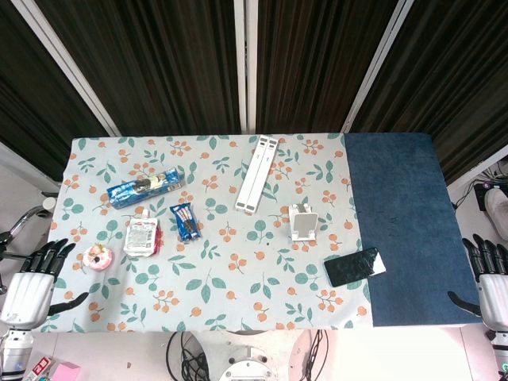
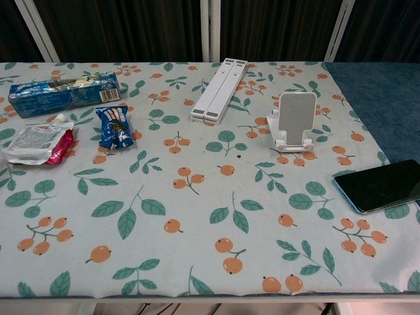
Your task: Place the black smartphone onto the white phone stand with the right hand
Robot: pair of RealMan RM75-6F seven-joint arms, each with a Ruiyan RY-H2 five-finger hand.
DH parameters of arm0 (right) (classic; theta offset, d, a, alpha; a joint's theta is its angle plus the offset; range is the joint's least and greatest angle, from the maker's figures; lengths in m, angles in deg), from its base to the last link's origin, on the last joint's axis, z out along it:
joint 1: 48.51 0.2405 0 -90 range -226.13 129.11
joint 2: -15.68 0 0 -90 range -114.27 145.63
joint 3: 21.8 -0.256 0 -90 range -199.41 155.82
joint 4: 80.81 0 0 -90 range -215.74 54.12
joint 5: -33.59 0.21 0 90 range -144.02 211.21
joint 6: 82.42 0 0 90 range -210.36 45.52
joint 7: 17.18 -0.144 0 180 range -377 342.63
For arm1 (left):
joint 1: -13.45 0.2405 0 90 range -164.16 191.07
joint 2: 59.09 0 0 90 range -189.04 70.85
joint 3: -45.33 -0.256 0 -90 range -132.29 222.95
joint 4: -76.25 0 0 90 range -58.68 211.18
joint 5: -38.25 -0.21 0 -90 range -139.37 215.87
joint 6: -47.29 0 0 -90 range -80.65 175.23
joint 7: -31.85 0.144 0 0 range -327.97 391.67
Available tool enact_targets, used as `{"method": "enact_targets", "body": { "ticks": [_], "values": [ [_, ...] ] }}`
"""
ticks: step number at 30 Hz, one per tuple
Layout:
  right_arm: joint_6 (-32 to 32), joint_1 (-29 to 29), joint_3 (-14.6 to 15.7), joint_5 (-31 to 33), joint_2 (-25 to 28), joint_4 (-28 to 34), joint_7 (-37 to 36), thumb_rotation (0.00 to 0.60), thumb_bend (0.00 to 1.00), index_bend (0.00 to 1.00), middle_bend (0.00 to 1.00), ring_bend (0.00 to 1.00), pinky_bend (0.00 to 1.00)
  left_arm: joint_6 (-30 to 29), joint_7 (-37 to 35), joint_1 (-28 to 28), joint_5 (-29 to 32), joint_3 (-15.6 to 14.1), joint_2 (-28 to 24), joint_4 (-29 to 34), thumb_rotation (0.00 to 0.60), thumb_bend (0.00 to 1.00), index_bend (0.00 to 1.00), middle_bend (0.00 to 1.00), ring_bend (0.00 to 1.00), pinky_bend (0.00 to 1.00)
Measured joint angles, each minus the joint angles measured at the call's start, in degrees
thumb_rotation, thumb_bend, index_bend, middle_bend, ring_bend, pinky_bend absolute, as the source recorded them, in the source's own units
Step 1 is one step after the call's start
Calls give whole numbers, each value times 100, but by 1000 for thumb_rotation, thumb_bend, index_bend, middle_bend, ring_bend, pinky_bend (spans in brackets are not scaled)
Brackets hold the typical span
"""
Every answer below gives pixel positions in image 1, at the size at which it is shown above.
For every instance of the small blue cookie pack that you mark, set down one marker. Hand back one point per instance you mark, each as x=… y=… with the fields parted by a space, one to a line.
x=186 y=222

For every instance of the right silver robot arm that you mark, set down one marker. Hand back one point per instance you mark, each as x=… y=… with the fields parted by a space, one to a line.
x=500 y=349

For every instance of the floral orange fruit tablecloth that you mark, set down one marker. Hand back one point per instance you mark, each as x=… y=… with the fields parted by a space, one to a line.
x=238 y=258

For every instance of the dark blue felt cloth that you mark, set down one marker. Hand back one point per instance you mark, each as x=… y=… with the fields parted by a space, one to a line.
x=409 y=222

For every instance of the long blue biscuit box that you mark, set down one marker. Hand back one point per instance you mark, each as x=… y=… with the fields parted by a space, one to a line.
x=145 y=188

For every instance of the black electronic device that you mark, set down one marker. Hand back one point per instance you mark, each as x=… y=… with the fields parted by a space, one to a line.
x=482 y=194

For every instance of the white spout pouch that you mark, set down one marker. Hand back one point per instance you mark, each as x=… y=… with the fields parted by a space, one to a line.
x=139 y=238

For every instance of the black smartphone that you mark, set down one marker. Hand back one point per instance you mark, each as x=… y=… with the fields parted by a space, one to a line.
x=351 y=268

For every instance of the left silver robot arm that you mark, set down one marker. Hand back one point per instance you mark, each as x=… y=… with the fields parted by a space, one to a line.
x=16 y=349

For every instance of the pink toy donut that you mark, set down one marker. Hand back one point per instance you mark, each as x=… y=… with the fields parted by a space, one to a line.
x=99 y=258

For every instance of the red white small pack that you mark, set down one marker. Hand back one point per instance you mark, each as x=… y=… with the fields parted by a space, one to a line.
x=39 y=367

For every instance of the white rounded object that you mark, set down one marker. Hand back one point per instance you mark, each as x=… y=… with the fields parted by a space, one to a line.
x=499 y=204

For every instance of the white phone holder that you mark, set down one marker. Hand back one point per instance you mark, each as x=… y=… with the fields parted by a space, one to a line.
x=303 y=226

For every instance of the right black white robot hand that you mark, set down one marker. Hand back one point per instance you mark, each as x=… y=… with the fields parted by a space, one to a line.
x=494 y=289

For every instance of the pink box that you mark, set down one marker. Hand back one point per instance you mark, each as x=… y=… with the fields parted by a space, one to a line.
x=65 y=372

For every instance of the black metal chair frame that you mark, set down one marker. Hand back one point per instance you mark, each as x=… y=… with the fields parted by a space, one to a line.
x=24 y=222

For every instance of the white folded laptop stand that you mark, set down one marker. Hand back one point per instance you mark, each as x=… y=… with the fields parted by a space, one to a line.
x=256 y=174

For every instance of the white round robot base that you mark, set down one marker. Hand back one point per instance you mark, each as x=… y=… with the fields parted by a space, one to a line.
x=248 y=367

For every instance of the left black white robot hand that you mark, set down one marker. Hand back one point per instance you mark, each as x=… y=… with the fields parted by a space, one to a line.
x=25 y=291

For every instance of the white partition frame post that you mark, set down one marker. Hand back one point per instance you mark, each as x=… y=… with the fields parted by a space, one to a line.
x=377 y=67
x=246 y=67
x=67 y=67

